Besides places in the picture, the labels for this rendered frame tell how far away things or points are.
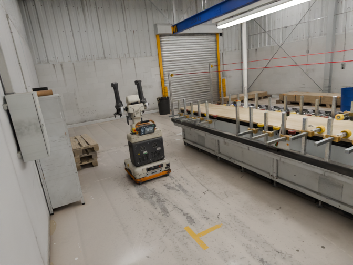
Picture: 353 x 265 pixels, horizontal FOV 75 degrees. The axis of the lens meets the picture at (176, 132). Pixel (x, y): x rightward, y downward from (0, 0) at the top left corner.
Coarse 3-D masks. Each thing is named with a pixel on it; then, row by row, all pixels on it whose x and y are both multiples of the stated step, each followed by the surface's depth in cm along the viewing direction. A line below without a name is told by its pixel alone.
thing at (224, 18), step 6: (264, 0) 285; (270, 0) 278; (276, 0) 277; (246, 6) 311; (252, 6) 303; (258, 6) 302; (234, 12) 332; (240, 12) 322; (216, 18) 367; (222, 18) 356; (246, 54) 418; (246, 60) 420; (246, 66) 423; (246, 72) 425; (246, 78) 428; (246, 84) 431; (246, 90) 434; (246, 96) 436; (246, 102) 439
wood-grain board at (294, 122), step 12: (204, 108) 476; (216, 108) 462; (228, 108) 449; (240, 108) 436; (240, 120) 350; (276, 120) 320; (288, 120) 314; (300, 120) 307; (312, 120) 302; (324, 120) 296; (336, 120) 290; (348, 120) 285; (324, 132) 249; (336, 132) 245
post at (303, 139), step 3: (306, 117) 238; (303, 120) 239; (306, 120) 238; (303, 123) 240; (306, 123) 238; (303, 126) 241; (306, 126) 239; (303, 129) 241; (306, 129) 241; (303, 138) 243; (306, 138) 243; (303, 141) 244; (306, 141) 244; (303, 144) 245; (303, 147) 246; (303, 150) 246
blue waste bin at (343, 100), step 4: (344, 88) 711; (348, 88) 709; (352, 88) 704; (344, 92) 682; (348, 92) 672; (352, 92) 666; (344, 96) 685; (348, 96) 675; (352, 96) 669; (344, 100) 689; (348, 100) 678; (352, 100) 672; (340, 104) 709; (344, 104) 691; (348, 104) 681; (340, 108) 711; (344, 108) 693; (348, 108) 684
